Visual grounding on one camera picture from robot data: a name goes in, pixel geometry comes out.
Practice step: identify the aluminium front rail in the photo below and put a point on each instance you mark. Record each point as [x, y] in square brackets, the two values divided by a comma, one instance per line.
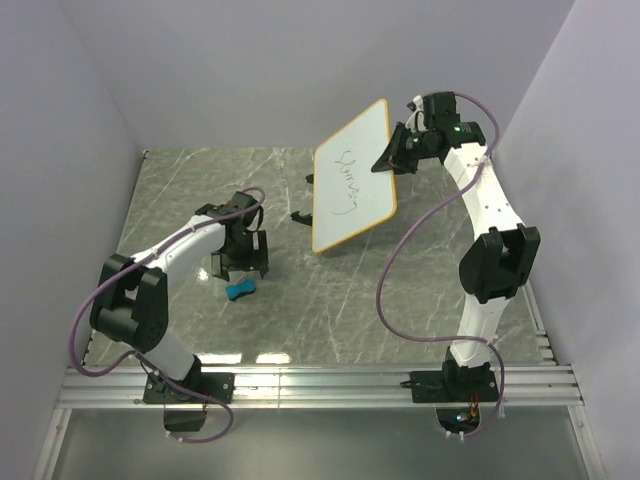
[328, 387]

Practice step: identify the blue whiteboard eraser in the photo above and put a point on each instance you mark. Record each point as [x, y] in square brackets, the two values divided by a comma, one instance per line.
[244, 288]

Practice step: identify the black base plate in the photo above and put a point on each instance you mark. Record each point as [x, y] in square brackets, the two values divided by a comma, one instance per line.
[452, 387]
[199, 389]

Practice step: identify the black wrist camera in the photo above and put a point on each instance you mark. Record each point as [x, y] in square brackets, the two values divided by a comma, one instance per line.
[432, 112]
[241, 202]

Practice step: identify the aluminium right side rail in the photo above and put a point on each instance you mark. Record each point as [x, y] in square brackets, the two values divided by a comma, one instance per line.
[543, 342]

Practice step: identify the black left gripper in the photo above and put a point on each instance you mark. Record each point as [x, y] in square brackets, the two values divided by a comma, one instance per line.
[221, 266]

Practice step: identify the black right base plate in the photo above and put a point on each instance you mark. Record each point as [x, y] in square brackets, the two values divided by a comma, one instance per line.
[452, 387]

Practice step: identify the yellow framed whiteboard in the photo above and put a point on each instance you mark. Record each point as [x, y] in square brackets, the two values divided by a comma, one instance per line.
[348, 198]

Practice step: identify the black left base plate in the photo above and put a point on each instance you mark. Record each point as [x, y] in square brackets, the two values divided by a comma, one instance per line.
[199, 389]

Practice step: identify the aluminium rail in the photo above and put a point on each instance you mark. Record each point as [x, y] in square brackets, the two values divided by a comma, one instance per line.
[328, 387]
[543, 342]

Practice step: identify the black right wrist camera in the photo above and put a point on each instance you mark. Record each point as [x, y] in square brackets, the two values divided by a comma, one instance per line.
[432, 112]

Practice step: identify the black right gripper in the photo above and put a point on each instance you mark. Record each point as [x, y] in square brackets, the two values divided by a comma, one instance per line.
[393, 158]

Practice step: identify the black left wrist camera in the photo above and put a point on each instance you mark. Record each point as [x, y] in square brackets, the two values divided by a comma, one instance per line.
[241, 202]

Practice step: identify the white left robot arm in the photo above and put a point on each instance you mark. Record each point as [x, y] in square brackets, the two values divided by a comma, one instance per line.
[133, 306]

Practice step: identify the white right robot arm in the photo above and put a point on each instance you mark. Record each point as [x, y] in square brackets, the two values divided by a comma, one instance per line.
[497, 264]

